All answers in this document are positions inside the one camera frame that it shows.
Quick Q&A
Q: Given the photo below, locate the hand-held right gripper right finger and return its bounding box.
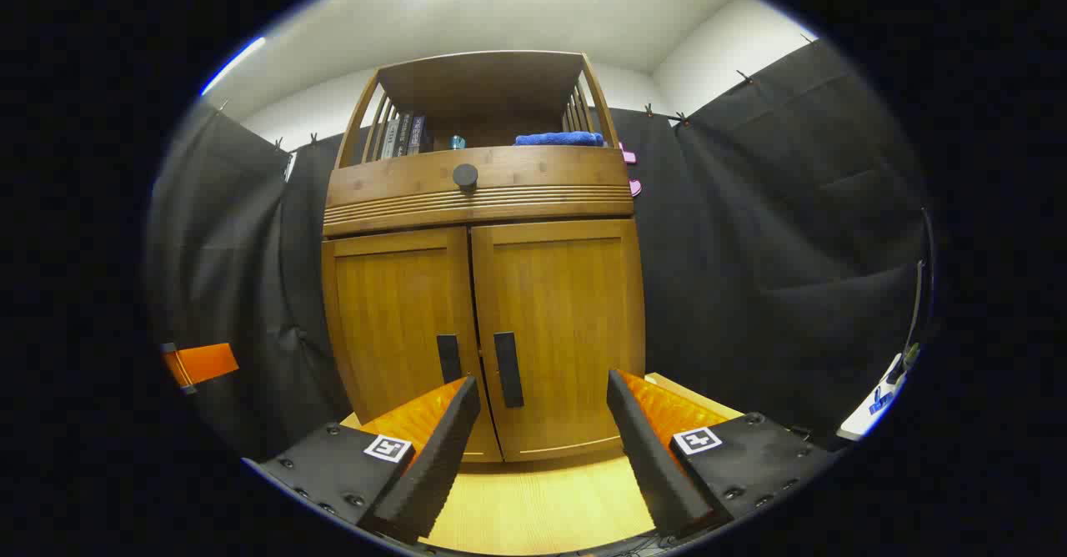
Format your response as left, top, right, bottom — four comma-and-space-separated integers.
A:
606, 369, 839, 539

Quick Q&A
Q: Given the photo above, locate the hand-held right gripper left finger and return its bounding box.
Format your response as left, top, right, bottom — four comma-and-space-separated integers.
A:
242, 376, 482, 544

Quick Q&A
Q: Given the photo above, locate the wooden double-door shoe cabinet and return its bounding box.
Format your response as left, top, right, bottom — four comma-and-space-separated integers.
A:
321, 50, 647, 464

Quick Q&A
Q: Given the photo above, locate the white side table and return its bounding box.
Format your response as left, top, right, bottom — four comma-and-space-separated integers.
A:
836, 353, 909, 441

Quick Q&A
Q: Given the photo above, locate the wooden drawer with black knob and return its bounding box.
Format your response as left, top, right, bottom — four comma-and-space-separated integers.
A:
323, 145, 634, 237

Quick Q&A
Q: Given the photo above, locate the blue folded towel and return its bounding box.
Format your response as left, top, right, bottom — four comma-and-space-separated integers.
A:
513, 131, 605, 148

